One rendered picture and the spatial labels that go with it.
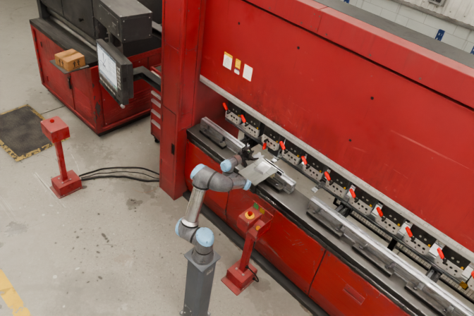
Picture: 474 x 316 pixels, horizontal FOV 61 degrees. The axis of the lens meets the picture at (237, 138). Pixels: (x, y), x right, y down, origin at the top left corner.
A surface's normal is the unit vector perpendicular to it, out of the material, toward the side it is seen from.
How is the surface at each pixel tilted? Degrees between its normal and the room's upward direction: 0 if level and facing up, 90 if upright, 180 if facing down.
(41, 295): 0
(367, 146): 90
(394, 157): 90
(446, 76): 90
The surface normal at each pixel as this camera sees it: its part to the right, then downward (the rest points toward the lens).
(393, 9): -0.68, 0.38
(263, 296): 0.13, -0.78
